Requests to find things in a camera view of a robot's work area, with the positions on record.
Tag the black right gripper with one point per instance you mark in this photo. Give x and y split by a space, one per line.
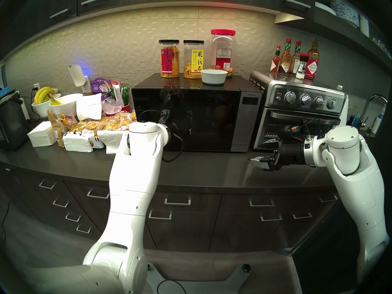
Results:
291 154

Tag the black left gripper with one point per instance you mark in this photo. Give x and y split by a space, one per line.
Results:
174 133

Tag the black glass microwave door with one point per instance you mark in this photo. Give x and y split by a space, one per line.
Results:
208 118

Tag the blue patterned bowl stack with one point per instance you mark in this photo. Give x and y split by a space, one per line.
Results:
347 13

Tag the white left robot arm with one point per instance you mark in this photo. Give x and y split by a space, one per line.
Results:
134 180

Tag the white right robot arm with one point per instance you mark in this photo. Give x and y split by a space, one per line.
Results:
361 189

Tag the black microwave oven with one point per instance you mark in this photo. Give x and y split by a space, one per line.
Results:
249 125

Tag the red cup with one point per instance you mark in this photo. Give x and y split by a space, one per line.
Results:
125 108

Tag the large clear madeleine bag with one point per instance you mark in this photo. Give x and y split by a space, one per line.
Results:
119 122

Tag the green sachet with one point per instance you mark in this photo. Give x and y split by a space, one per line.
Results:
125 96

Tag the white paper napkin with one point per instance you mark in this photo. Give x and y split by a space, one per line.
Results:
88 108
76 143
110 140

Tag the white red sachet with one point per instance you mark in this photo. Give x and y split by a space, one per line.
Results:
118 94

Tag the clear plastic bag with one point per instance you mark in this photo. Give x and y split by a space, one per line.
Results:
111 106

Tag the stainless toaster oven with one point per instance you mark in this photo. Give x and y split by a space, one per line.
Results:
295 88

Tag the snack jar red label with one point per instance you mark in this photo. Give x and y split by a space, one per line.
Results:
169 60

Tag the snack jar yellow label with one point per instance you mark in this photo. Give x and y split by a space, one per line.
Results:
194 59

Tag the white box French flag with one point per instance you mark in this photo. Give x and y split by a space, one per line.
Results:
97 142

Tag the small red hot sauce bottle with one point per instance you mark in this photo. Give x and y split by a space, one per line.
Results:
275 63

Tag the purple snack packet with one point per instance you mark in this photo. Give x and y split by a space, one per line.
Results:
99 85

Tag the Tabasco bottle brown sauce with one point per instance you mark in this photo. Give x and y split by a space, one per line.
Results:
284 63

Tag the white shaker dark lid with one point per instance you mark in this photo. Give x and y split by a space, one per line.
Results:
302 68

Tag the blue sink item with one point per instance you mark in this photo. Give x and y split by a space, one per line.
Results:
352 122

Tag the Tabasco bottle green sauce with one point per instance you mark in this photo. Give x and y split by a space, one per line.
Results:
295 63

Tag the small wrapped cake packets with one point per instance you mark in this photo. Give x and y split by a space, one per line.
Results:
82 126

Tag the clear jar red lid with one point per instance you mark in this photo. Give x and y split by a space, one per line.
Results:
222 54

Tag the large Tabasco bottle red label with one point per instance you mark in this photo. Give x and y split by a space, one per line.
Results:
312 66

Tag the pink yellow snack packet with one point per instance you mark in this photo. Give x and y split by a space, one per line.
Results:
69 118

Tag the chrome sink faucet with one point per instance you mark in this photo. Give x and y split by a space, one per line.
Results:
366 112

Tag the large white bowl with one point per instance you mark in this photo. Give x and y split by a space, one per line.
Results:
69 105

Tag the white soap bottle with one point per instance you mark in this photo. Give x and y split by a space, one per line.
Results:
377 123

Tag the black base knob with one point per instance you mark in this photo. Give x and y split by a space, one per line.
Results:
246 268

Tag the single yellow banana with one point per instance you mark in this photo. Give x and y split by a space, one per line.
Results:
55 102

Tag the white napkin stack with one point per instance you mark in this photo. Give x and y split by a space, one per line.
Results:
41 134

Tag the small white bowl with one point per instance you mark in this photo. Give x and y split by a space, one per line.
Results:
39 109

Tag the yellow banana bunch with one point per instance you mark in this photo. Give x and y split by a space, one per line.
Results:
41 94

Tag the white cup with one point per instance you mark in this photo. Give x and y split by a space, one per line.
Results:
364 25

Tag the black countertop appliance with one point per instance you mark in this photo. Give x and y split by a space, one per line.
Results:
12 125

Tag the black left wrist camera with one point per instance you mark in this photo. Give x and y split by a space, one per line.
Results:
165 115

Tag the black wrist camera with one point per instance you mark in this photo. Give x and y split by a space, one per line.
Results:
291 131
165 115

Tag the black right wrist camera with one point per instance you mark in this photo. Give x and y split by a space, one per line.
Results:
291 131

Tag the white wall outlet plate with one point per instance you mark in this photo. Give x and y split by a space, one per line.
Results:
87 86

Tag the dark open wall shelf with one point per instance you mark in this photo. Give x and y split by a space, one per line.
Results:
337 33

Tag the white wall outlet with plug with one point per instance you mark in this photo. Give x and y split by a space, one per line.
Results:
36 86

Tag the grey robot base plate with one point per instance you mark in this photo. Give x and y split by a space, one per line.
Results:
208 288

